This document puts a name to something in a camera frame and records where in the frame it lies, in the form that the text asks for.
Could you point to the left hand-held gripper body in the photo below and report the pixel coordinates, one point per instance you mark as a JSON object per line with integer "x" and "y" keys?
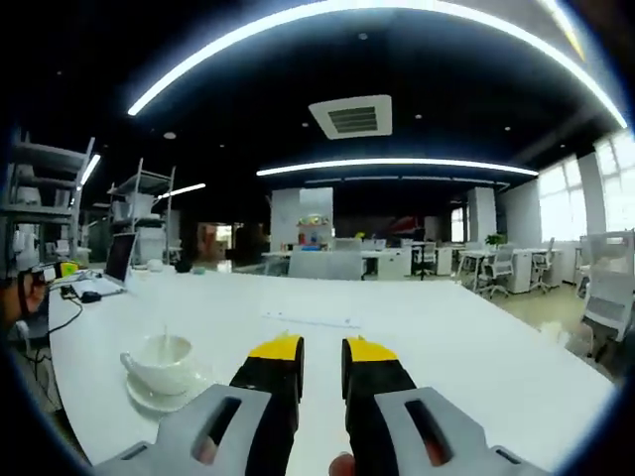
{"x": 43, "y": 273}

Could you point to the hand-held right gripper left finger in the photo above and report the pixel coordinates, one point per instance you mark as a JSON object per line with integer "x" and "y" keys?
{"x": 218, "y": 431}

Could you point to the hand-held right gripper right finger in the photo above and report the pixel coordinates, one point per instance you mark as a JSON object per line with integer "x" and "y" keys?
{"x": 426, "y": 431}

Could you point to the white round coffee tray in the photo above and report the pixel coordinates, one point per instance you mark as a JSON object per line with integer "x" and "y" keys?
{"x": 149, "y": 401}

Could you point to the white coffee cup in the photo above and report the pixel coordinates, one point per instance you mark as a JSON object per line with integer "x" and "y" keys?
{"x": 159, "y": 372}

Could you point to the white ceramic spoon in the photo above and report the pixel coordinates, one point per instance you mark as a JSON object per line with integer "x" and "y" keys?
{"x": 166, "y": 337}

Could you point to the white tabletop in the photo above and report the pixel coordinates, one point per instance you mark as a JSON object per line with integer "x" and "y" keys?
{"x": 421, "y": 322}

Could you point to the person's left hand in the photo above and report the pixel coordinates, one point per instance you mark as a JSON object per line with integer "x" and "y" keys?
{"x": 12, "y": 302}

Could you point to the person's right hand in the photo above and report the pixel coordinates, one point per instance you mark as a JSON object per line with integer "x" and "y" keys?
{"x": 343, "y": 466}

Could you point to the black computer mouse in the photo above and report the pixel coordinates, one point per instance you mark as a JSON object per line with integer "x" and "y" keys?
{"x": 91, "y": 297}

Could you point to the silver open laptop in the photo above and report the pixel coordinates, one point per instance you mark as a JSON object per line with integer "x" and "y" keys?
{"x": 121, "y": 258}

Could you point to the tall grey shelving rack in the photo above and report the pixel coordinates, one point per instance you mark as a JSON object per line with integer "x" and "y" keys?
{"x": 44, "y": 210}

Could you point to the white round pot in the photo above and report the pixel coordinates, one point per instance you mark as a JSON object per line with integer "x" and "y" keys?
{"x": 155, "y": 266}

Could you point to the small grey shelving rack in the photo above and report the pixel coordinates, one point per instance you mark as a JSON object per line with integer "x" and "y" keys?
{"x": 141, "y": 203}

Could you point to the short ceiling light strip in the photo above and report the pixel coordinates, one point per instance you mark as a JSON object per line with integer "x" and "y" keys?
{"x": 182, "y": 191}
{"x": 90, "y": 168}

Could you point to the white office desk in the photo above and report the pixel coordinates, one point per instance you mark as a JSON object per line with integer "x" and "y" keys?
{"x": 521, "y": 265}

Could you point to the white desk with partition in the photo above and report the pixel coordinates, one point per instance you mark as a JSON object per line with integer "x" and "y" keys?
{"x": 327, "y": 263}

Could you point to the green potted plant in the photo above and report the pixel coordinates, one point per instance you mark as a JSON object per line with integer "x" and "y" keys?
{"x": 495, "y": 240}

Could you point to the large white mesh office chair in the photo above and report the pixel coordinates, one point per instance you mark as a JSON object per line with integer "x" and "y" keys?
{"x": 607, "y": 302}

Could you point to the colourful display shelf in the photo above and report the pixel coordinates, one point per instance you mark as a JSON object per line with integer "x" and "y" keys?
{"x": 313, "y": 230}

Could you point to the straight ceiling light strip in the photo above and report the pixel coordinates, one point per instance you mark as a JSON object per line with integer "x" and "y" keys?
{"x": 397, "y": 162}

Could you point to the bright window row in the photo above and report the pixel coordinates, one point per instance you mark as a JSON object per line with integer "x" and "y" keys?
{"x": 595, "y": 198}

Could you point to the white ceiling air vent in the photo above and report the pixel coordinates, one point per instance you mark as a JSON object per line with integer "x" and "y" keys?
{"x": 351, "y": 118}

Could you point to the long curved ceiling light strip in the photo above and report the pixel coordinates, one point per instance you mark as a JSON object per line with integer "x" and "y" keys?
{"x": 297, "y": 16}

